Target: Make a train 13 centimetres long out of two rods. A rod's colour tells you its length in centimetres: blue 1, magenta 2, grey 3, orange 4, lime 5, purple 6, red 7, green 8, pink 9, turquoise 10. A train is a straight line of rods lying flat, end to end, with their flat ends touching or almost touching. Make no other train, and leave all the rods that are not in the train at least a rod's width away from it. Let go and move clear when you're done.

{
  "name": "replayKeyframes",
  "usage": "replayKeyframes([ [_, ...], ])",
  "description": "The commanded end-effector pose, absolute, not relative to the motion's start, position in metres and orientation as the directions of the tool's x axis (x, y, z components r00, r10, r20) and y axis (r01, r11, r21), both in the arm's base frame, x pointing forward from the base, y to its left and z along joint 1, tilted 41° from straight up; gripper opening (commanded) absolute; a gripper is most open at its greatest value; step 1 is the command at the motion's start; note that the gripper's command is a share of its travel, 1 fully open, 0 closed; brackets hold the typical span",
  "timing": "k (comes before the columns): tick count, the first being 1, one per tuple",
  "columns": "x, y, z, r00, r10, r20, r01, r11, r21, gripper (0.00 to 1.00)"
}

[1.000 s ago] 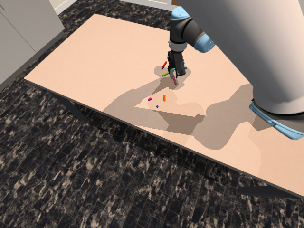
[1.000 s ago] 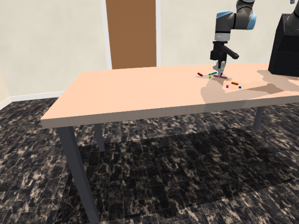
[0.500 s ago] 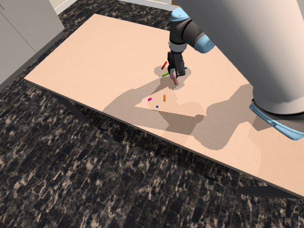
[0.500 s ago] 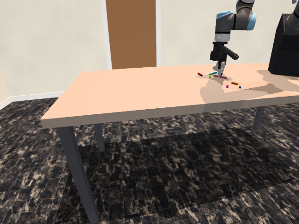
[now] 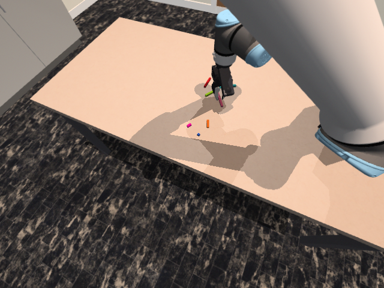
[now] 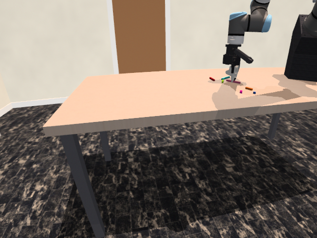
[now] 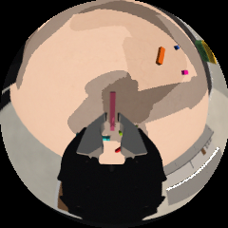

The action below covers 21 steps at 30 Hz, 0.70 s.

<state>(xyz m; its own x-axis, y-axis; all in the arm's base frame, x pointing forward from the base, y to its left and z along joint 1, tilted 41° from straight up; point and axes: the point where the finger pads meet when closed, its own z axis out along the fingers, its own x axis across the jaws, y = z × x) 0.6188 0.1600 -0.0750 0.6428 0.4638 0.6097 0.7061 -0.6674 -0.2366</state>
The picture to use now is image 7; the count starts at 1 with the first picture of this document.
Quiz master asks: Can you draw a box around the orange rod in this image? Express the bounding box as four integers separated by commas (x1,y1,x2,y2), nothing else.
156,47,165,65

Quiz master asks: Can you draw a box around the magenta rod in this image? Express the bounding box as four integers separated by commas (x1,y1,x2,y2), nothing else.
181,70,188,75

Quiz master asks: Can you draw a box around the turquoise rod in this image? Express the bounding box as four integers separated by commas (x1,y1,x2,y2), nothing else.
102,136,110,141

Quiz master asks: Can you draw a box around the pink rod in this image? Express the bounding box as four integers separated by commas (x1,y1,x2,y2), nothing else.
110,91,116,131

